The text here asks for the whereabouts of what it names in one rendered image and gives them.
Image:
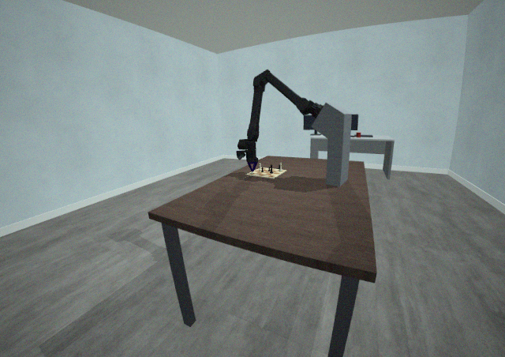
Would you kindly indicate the brown and cream checkered chessboard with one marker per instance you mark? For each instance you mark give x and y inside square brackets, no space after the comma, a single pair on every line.
[266,173]

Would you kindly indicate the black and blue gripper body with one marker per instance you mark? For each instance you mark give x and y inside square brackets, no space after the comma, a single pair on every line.
[255,159]

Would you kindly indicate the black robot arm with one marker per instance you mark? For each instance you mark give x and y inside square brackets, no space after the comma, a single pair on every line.
[302,104]

